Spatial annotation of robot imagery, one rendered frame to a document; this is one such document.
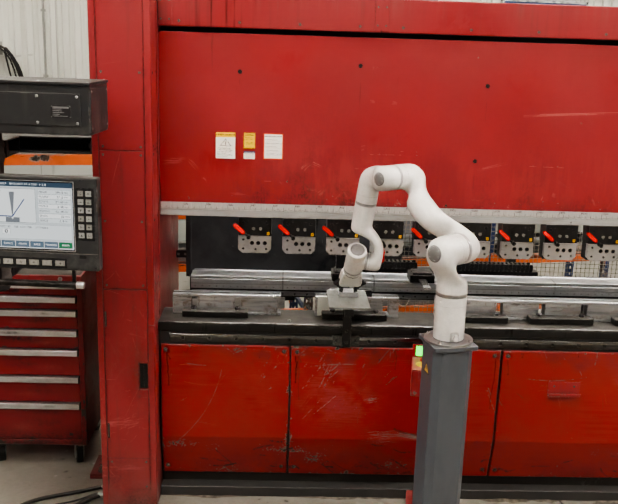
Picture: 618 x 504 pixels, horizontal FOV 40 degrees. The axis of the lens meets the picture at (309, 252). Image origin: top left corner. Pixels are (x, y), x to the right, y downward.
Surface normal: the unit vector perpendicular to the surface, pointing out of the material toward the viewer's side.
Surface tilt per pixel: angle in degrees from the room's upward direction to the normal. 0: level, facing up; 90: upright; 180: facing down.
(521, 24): 90
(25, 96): 90
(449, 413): 90
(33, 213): 90
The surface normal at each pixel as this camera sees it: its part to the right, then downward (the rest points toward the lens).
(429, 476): -0.53, 0.19
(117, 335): 0.03, 0.25
